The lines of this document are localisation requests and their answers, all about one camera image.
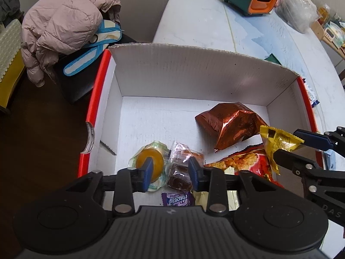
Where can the purple candy packet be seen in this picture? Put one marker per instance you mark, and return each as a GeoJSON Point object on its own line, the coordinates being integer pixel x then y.
{"type": "Point", "coordinates": [178, 199]}

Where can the white and blue snack packet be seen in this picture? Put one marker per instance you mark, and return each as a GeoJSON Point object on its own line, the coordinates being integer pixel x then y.
{"type": "Point", "coordinates": [310, 93]}

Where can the clear plastic bag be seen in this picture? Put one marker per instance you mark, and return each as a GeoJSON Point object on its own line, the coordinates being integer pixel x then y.
{"type": "Point", "coordinates": [296, 10]}

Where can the pink puffer jacket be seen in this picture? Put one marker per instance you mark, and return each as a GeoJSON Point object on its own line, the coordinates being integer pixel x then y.
{"type": "Point", "coordinates": [62, 19]}

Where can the cream lace chair cover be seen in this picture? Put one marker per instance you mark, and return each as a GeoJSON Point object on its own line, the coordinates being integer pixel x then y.
{"type": "Point", "coordinates": [9, 48]}

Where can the light blue packet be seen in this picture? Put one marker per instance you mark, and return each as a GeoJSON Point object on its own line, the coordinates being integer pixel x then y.
{"type": "Point", "coordinates": [330, 159]}

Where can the red and white cardboard box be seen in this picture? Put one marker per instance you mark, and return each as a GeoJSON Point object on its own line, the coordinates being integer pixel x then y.
{"type": "Point", "coordinates": [161, 86]}

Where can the yellow snack packet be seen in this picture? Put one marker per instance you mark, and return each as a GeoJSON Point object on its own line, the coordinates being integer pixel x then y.
{"type": "Point", "coordinates": [280, 140]}

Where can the black chair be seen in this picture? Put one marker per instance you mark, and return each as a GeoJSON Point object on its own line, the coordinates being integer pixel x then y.
{"type": "Point", "coordinates": [72, 86]}

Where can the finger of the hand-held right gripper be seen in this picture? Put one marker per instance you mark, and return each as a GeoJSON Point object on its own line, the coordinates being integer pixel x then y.
{"type": "Point", "coordinates": [312, 139]}
{"type": "Point", "coordinates": [293, 162]}

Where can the dark grey garment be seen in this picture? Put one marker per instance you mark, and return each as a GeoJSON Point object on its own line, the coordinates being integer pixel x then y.
{"type": "Point", "coordinates": [9, 4]}

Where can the orange jelly cup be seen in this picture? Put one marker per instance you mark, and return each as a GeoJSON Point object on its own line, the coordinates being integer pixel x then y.
{"type": "Point", "coordinates": [160, 164]}

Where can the copper foil snack packet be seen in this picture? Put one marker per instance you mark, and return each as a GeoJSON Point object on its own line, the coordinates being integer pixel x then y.
{"type": "Point", "coordinates": [229, 124]}

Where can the white digital timer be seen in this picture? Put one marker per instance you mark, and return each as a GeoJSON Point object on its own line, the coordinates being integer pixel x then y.
{"type": "Point", "coordinates": [333, 32]}

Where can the clear packet with dark snack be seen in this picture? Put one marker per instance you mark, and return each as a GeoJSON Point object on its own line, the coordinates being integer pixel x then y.
{"type": "Point", "coordinates": [178, 179]}

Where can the red chips packet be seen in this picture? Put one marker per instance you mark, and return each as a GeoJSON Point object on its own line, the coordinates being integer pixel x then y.
{"type": "Point", "coordinates": [250, 162]}

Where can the clear packet with reddish snack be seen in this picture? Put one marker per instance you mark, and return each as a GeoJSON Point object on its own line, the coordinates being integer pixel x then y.
{"type": "Point", "coordinates": [180, 153]}

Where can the wooden shelf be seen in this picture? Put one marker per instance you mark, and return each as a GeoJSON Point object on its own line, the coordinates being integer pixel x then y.
{"type": "Point", "coordinates": [319, 31]}

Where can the clear plastic container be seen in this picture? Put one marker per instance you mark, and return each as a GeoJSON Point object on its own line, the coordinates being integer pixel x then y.
{"type": "Point", "coordinates": [322, 6]}

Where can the green snack bar wrapper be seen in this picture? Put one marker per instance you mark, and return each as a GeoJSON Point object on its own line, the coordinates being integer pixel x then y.
{"type": "Point", "coordinates": [272, 58]}

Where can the yellow seat cushion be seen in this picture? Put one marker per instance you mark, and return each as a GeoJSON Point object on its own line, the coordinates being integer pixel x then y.
{"type": "Point", "coordinates": [10, 86]}

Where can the cream snack packet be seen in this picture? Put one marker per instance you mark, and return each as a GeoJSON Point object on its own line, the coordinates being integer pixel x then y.
{"type": "Point", "coordinates": [200, 201]}

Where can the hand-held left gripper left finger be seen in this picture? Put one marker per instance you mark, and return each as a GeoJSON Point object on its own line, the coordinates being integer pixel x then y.
{"type": "Point", "coordinates": [148, 172]}

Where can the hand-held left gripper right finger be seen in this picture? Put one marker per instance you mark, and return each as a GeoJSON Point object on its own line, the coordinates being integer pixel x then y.
{"type": "Point", "coordinates": [194, 172]}

